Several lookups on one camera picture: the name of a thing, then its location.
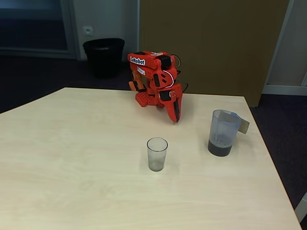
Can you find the white wall socket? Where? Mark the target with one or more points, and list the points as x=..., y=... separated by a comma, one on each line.
x=88, y=30

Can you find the grey framed glass door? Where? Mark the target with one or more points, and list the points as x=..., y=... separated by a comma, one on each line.
x=33, y=28

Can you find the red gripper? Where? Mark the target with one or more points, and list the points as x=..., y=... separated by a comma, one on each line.
x=171, y=101

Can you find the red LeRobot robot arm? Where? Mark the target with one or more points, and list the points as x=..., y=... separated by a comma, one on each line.
x=148, y=64

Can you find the clear drinking glass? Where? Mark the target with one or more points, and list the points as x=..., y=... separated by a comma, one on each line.
x=157, y=155

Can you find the orange table clamp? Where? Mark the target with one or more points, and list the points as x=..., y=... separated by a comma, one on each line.
x=137, y=80

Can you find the brown pin board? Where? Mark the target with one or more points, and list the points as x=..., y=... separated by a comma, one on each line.
x=216, y=48

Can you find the black waste bin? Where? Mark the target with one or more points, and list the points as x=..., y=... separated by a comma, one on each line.
x=104, y=57

